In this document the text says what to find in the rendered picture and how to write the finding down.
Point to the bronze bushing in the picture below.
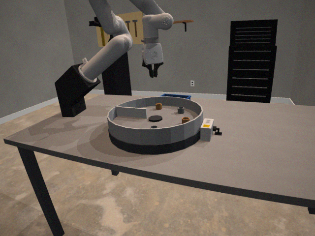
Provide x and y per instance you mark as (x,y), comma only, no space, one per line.
(158,106)
(185,119)

